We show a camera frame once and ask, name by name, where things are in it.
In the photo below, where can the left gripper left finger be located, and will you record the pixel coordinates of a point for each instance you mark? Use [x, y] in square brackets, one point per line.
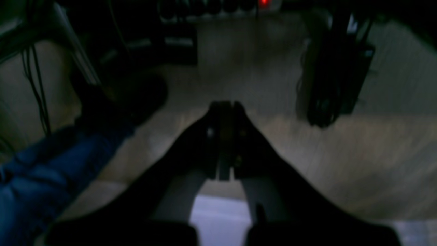
[155, 209]

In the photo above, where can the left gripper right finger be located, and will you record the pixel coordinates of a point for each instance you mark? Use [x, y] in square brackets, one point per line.
[286, 209]

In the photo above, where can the black shoe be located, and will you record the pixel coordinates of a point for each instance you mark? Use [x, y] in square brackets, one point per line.
[130, 101]

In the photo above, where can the person's blue jeans leg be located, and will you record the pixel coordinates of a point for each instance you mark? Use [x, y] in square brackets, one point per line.
[40, 182]

